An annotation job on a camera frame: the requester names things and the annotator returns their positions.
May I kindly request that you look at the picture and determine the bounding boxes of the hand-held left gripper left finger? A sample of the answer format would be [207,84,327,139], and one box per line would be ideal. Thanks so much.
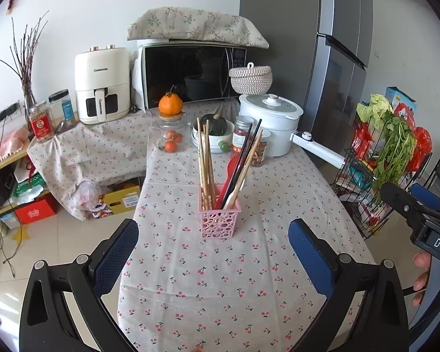
[18,218,140,352]

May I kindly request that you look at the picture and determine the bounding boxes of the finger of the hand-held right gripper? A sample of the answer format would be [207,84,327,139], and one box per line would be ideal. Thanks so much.
[410,183,440,222]
[379,181,440,262]

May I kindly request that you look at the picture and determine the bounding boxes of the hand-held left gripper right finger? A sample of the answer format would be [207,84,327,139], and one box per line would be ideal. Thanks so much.
[288,218,413,352]

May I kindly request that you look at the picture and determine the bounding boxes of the pink plastic utensil basket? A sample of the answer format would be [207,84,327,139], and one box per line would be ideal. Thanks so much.
[199,185,241,240]

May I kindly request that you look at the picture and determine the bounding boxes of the white plastic spoon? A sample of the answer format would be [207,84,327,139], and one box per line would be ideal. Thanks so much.
[226,181,243,209]

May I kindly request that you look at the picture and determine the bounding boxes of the red plastic spoon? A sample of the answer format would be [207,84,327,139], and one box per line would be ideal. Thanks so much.
[214,154,244,209]

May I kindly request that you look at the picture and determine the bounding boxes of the black chopstick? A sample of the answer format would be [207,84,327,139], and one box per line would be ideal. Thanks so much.
[219,123,253,209]
[224,118,263,209]

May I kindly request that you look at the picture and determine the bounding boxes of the printed bamboo chopstick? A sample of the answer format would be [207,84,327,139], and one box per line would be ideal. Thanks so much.
[197,118,210,209]
[202,124,212,209]

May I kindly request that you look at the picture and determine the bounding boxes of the person's right hand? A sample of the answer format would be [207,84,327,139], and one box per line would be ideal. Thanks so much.
[412,252,432,306]

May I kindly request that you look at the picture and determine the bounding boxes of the green leafy herbs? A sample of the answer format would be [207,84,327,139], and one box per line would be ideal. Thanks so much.
[372,112,418,191]

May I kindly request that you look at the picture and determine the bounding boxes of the red plastic bag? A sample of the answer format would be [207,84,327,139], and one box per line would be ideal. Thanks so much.
[405,126,433,171]

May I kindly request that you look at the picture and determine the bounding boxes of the yellow cardboard box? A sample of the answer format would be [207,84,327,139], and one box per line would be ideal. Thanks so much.
[95,185,142,218]

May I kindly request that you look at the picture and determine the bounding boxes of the clear plastic bag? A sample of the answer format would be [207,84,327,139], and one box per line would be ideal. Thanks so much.
[71,180,103,213]

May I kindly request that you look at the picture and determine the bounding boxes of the red snack package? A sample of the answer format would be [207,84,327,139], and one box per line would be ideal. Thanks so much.
[352,123,371,158]

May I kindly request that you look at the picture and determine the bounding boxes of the cherry print tablecloth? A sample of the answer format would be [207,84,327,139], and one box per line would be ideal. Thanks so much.
[117,143,376,352]

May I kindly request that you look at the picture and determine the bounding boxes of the red cardboard box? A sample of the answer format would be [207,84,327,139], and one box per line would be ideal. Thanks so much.
[15,194,59,225]

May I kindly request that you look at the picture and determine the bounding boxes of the napa cabbage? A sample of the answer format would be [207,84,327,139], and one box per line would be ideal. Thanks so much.
[356,94,394,121]

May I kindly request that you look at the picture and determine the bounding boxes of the colourful blue box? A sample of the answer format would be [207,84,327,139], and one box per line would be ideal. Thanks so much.
[385,86,417,118]

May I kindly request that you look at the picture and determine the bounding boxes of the cherry print cabinet cloth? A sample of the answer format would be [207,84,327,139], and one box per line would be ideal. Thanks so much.
[27,101,243,221]

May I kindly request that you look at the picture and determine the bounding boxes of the green and white bag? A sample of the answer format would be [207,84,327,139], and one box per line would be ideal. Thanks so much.
[13,174,50,204]

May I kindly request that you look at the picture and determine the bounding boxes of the glass jar with wooden lid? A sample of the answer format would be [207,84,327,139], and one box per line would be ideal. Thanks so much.
[149,112,191,153]

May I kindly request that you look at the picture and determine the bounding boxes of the white electric pot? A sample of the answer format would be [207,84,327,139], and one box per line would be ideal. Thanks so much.
[238,93,347,169]

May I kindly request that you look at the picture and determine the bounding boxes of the jar of red berries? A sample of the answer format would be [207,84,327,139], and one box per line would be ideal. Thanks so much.
[232,115,255,156]

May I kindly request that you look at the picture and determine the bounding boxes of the metal spoon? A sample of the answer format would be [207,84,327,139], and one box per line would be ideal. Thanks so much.
[53,120,69,143]

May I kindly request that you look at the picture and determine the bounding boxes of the white ceramic bowl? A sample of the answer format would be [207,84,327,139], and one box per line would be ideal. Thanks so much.
[191,119,235,154]

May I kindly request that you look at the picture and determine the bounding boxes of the wooden shelf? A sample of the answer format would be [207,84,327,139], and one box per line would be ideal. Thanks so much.
[0,143,33,224]

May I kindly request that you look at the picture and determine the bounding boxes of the red label jar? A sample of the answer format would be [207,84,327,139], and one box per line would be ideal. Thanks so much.
[28,101,55,143]

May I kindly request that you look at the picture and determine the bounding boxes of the blue label jar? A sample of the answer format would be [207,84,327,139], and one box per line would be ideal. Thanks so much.
[48,89,77,130]

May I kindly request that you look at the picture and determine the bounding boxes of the large orange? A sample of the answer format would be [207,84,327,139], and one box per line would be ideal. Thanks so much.
[158,85,184,116]

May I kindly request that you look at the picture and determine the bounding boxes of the pink cloth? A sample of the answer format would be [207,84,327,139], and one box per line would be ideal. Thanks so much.
[0,125,32,165]

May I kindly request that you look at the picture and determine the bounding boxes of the dark green squash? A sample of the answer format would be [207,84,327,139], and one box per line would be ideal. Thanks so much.
[200,114,228,136]

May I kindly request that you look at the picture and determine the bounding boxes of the cream air fryer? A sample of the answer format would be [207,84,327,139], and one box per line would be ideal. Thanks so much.
[74,46,131,124]

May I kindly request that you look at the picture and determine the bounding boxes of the woven lidded basket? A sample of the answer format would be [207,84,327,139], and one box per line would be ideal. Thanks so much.
[229,63,273,95]

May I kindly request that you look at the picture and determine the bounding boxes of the black microwave oven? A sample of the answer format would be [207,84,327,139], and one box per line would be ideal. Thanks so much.
[137,42,247,111]

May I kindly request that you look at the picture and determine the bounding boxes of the grey refrigerator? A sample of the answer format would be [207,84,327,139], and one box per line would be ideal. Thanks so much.
[239,0,375,158]

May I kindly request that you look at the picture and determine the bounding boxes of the dried bare branches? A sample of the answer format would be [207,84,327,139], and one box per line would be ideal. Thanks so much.
[0,11,50,112]

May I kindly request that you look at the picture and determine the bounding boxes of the floral cover cloth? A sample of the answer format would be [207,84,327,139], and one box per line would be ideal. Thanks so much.
[127,6,270,49]

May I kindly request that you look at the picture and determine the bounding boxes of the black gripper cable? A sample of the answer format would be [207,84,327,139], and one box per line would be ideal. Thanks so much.
[407,286,440,338]

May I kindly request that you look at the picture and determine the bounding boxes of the black wire rack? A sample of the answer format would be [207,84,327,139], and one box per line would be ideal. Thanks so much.
[332,143,397,241]

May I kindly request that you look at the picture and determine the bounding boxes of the jar of ring snacks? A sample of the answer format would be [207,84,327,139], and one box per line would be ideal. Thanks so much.
[247,128,271,168]

